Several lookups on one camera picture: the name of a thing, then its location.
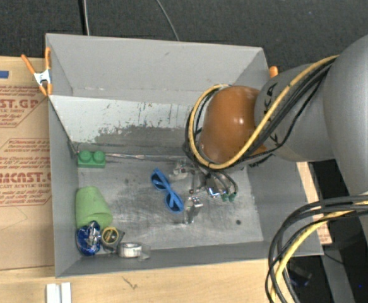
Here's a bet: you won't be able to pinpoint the light green plastic cup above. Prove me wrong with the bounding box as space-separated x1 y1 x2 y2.
74 186 114 230

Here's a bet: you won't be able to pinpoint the brown cardboard board red print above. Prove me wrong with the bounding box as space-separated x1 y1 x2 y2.
0 54 333 273

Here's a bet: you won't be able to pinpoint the blue sunglasses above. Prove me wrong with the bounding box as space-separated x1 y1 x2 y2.
150 168 185 215

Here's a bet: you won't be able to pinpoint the green toy brick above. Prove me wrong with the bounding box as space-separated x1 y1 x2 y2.
77 150 107 169

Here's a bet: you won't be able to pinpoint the yellow and black tape measure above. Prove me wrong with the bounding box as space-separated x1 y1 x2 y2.
100 227 126 253

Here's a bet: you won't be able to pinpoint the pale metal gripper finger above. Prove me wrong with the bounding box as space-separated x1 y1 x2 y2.
170 159 193 182
182 195 204 225

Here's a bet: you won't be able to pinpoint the grey metal bin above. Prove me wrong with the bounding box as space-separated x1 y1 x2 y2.
44 32 325 279

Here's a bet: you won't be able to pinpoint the white tape roll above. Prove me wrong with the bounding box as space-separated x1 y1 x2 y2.
117 241 151 261

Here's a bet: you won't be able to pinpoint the blue shiny foil packet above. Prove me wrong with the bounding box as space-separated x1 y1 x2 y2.
75 220 103 258

